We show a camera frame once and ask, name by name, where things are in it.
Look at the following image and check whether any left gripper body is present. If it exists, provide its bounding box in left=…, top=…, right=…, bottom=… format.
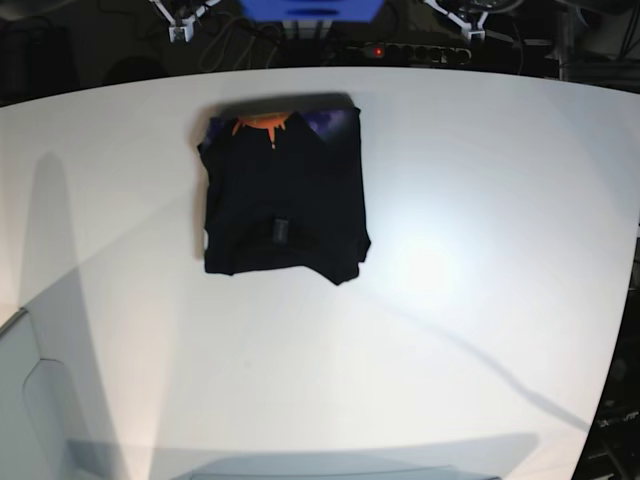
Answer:
left=424, top=0, right=490, bottom=41

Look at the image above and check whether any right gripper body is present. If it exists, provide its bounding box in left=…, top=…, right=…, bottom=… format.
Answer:
left=150, top=0, right=220, bottom=43

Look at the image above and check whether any black T-shirt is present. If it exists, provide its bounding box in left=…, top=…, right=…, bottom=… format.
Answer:
left=197, top=93, right=371, bottom=285

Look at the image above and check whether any blue box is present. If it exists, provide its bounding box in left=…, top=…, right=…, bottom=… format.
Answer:
left=240, top=0, right=385, bottom=22

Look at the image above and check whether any white power strip red switch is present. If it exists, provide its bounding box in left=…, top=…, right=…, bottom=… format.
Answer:
left=348, top=43, right=472, bottom=67

